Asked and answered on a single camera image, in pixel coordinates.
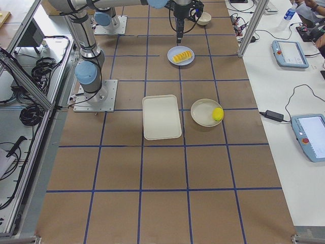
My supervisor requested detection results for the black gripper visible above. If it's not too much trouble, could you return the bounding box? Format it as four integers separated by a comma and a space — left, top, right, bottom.
169, 0, 203, 43

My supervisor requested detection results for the light blue plate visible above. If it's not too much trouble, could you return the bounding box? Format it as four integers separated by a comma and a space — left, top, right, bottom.
167, 46, 195, 66

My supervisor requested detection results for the orange striped bread roll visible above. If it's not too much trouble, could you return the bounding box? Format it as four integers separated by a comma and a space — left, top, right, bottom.
172, 50, 192, 64

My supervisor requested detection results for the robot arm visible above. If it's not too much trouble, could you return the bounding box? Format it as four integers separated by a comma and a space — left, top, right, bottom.
94, 7, 120, 30
50, 1, 204, 107

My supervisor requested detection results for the cream round plate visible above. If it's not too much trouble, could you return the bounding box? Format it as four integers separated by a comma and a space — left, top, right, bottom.
190, 99, 222, 127

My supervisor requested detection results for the cream bowl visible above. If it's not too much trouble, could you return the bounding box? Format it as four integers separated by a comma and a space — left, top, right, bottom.
197, 12, 212, 26

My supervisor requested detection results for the yellow lemon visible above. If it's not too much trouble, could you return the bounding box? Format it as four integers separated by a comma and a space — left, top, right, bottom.
212, 107, 224, 121

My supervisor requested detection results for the white rectangular tray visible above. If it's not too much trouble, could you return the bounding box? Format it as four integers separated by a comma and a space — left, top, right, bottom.
142, 95, 182, 140

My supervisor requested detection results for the plastic water bottle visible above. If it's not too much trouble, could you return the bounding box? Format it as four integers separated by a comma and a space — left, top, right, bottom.
278, 4, 298, 31

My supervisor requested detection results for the upper teach pendant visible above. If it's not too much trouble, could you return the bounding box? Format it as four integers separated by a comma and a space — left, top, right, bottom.
271, 40, 309, 69

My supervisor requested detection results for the teach pendant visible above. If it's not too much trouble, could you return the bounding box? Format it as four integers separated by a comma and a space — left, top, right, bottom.
271, 40, 309, 69
291, 114, 324, 163

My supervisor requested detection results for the black power adapter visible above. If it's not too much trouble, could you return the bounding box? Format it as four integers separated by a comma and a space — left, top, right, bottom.
264, 110, 284, 122

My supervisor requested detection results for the lower teach pendant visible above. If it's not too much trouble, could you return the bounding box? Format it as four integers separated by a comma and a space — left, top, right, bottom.
291, 114, 324, 163

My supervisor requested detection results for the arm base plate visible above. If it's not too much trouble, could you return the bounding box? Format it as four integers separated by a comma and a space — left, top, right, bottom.
94, 15, 127, 36
73, 79, 118, 112

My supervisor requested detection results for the aluminium diagonal frame post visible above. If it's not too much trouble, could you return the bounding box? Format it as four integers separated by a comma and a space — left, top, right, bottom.
237, 0, 269, 57

